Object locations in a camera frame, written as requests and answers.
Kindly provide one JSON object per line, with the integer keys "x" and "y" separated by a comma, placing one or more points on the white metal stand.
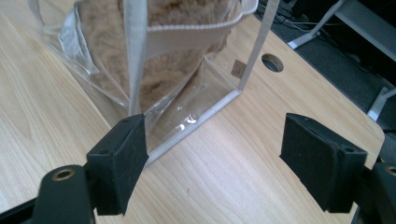
{"x": 367, "y": 21}

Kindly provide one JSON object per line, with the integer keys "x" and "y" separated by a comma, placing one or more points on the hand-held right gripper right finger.
{"x": 320, "y": 165}

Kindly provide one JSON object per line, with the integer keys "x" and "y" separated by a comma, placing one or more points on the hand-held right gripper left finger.
{"x": 120, "y": 165}

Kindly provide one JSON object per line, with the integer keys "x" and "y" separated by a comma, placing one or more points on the brown teddy bear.
{"x": 168, "y": 74}

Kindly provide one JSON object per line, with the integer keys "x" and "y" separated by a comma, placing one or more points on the clear plastic bag white trim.
{"x": 174, "y": 37}

